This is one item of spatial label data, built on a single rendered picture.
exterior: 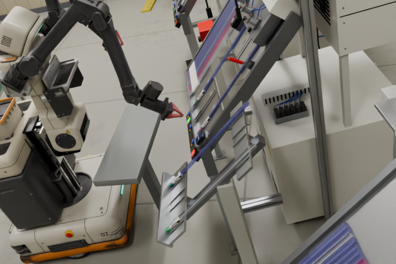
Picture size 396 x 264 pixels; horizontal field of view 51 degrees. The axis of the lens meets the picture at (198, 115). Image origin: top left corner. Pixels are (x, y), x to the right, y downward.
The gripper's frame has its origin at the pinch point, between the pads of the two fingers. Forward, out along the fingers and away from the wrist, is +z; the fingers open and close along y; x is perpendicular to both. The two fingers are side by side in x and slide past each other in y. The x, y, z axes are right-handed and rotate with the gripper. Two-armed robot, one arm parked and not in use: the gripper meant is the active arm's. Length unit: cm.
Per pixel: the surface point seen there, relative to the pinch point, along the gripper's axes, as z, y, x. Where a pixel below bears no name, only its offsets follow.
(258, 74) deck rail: 10.4, -16.1, -39.9
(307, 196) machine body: 74, -18, 7
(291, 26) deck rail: 9, -16, -62
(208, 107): 10.1, 1.8, -8.1
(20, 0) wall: -106, 466, 201
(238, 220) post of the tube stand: 23, -50, 5
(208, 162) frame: 14.2, -20.3, 5.0
